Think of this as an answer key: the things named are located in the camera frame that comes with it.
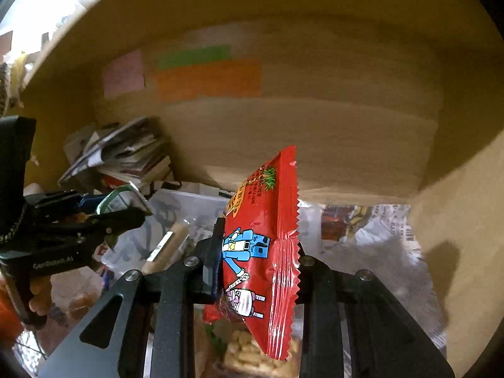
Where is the clear peanut packet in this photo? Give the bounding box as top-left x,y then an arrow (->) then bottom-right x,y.
220,328 -> 302,378

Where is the person's left hand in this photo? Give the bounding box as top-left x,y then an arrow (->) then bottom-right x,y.
28,275 -> 54,324

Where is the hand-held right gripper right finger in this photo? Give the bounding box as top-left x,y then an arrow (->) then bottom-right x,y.
295,240 -> 455,378

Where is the clear plastic container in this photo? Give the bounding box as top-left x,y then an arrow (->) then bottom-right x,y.
98,187 -> 304,378

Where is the pile of books and papers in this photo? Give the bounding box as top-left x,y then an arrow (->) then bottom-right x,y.
59,116 -> 176,197

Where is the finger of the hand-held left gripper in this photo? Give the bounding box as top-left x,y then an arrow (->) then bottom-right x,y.
24,190 -> 104,221
37,207 -> 147,253

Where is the pink sticky note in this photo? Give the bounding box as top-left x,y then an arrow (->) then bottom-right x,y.
103,50 -> 146,97

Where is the clear wafer stick packet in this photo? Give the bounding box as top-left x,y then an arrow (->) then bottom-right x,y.
142,222 -> 192,275

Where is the newspaper sheet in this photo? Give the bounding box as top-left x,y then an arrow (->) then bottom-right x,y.
298,203 -> 448,349

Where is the green snack packet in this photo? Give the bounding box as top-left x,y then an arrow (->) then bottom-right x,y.
95,183 -> 154,221

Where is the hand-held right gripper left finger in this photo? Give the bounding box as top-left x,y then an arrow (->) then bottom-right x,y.
37,216 -> 226,378

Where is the green sticky note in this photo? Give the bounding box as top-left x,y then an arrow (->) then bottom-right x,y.
157,45 -> 231,70

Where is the orange sticky note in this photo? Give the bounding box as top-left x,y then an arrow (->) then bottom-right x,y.
156,60 -> 263,100

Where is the red snack packet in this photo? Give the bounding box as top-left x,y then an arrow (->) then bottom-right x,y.
203,146 -> 303,362

